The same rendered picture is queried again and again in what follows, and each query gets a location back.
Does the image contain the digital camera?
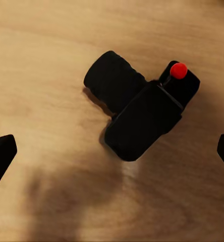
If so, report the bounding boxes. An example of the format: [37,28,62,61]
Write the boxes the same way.
[83,50,200,161]

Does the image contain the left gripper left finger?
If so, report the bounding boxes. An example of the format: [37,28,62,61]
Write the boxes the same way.
[0,134,17,180]

